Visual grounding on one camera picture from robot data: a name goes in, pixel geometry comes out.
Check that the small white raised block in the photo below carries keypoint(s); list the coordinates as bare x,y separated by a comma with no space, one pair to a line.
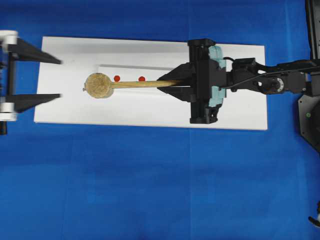
138,79

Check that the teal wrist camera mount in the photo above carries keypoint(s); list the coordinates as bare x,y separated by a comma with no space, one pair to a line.
217,94

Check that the blue table cloth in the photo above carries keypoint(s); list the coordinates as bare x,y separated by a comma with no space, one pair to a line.
94,182

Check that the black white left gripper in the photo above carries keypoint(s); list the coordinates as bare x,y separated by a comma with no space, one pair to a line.
16,48

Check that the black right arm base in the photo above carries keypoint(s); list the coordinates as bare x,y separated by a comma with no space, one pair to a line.
309,102

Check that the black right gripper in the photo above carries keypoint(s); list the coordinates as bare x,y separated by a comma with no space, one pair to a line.
205,73

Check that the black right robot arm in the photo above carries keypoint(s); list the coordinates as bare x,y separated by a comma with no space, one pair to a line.
248,74

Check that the large white board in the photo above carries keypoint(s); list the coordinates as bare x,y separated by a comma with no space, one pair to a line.
127,59

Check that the black clamp at corner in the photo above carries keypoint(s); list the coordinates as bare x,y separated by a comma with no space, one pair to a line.
315,221

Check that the wooden mallet hammer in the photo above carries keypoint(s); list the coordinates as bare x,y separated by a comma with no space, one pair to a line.
100,86

